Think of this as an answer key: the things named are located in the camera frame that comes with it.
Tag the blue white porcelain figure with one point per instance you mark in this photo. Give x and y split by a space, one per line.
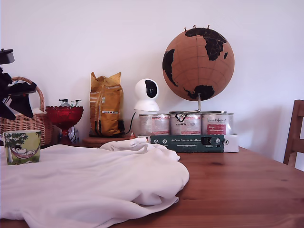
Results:
73 135

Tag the white green sachet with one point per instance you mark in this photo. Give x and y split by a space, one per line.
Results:
78 102
72 103

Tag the silver food can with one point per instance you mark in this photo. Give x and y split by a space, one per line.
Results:
154 124
217 124
185 124

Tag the green white cardboard tray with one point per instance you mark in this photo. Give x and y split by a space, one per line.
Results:
190 143

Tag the grey coffee capsule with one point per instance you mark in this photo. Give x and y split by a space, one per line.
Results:
65 104

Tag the red triangular snack packet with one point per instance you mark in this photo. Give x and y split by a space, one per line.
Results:
132 136

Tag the wooden chair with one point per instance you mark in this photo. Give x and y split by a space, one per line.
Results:
297 142

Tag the yellow coffee bag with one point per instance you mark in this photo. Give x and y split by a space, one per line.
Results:
105 107

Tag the black-topped white sachet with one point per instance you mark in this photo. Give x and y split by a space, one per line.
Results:
63 101

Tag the green illustrated coffee mug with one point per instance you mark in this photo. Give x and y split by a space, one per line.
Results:
23 147

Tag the cork globe on metal stand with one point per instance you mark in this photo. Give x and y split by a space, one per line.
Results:
192 66

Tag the white cloth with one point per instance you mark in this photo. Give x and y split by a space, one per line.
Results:
83 178

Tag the white dome security camera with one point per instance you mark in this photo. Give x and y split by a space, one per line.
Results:
142 99

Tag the red glass pedestal bowl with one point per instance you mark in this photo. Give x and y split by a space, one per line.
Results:
64 116

